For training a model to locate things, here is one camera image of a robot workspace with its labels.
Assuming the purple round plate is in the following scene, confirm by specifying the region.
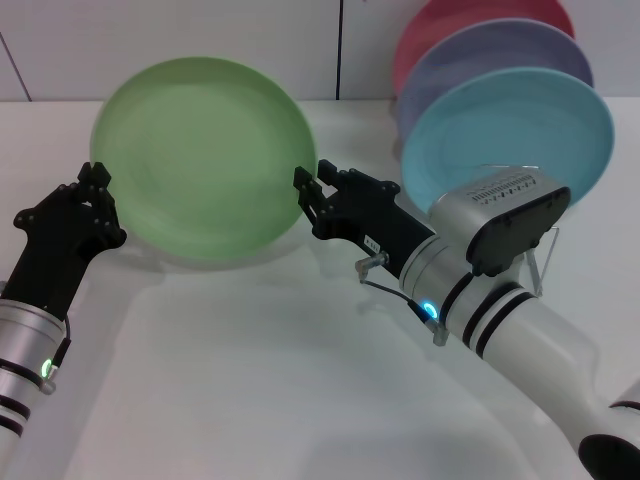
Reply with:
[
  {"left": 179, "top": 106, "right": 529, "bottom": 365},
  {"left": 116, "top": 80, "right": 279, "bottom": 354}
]
[{"left": 396, "top": 18, "right": 595, "bottom": 132}]

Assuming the blue round plate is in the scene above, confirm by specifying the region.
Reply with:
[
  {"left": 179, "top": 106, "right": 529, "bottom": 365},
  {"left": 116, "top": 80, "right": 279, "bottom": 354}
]
[{"left": 399, "top": 66, "right": 616, "bottom": 214}]

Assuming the metal wire plate rack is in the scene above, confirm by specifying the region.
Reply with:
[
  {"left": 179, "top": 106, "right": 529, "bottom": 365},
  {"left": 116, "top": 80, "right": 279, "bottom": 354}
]
[{"left": 478, "top": 162, "right": 560, "bottom": 297}]

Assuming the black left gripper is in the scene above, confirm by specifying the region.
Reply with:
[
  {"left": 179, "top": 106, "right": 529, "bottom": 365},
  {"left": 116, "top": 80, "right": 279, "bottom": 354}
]
[{"left": 0, "top": 160, "right": 127, "bottom": 321}]

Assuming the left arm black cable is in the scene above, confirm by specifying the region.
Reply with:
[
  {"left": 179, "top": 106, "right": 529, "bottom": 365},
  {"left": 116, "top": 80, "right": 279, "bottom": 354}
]
[{"left": 42, "top": 319, "right": 72, "bottom": 396}]

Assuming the green round plate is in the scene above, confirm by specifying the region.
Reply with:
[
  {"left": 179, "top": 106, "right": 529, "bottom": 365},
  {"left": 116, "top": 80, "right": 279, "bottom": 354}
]
[{"left": 89, "top": 56, "right": 319, "bottom": 261}]

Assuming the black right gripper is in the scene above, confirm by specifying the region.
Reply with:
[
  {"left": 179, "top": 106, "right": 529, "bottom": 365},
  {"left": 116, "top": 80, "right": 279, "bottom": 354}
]
[{"left": 292, "top": 158, "right": 436, "bottom": 282}]

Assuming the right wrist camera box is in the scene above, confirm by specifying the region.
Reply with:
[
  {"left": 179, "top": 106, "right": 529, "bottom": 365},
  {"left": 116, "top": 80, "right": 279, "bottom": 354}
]
[{"left": 428, "top": 167, "right": 572, "bottom": 279}]

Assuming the red round plate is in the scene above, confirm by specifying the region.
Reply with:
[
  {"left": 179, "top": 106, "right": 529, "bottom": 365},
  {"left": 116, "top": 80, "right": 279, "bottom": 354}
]
[{"left": 392, "top": 0, "right": 576, "bottom": 97}]

